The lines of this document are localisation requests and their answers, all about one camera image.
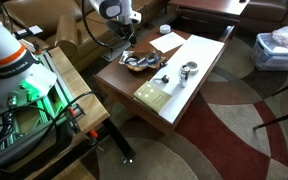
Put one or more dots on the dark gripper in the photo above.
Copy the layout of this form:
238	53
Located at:
120	29

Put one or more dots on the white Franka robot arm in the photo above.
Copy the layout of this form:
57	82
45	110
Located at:
0	43

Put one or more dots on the live-edge wooden plate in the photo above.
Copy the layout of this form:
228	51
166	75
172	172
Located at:
144	67

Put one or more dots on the small black round object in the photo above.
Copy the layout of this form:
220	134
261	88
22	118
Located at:
242	1

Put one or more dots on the grey flat board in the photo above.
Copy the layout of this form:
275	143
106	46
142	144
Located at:
112	53

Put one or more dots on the white round puck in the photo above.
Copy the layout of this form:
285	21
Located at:
165	29

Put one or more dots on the small white paper sheet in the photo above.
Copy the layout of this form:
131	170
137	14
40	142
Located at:
167	42

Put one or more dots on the brown wooden coffee table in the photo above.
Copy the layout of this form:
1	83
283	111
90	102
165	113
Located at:
117	81

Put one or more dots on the small black knob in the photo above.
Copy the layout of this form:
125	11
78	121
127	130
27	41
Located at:
165	79

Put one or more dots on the green booklet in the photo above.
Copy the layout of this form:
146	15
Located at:
152	96

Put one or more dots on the large white paper sheet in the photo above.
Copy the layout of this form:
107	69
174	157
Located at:
197	50

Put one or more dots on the white tape roll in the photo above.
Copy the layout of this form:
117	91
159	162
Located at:
193	70

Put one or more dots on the light wooden bench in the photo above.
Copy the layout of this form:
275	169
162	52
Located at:
74	83

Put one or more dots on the raised coffee table top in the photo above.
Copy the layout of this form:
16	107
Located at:
210	6

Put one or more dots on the brown leather sofa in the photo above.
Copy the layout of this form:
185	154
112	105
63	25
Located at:
270	13
50	13

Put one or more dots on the black clamp orange tip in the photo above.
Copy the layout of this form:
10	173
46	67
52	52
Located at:
72	112
94	134

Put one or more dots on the black and white flat device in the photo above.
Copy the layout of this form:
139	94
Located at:
29	31

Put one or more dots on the clear plastic storage bin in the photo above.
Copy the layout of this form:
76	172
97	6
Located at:
270	58

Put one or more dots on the patterned area rug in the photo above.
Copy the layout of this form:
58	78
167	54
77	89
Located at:
237	146

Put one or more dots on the black metal stand frame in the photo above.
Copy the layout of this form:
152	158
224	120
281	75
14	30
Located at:
119	140

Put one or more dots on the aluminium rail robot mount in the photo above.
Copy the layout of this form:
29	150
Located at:
50	100

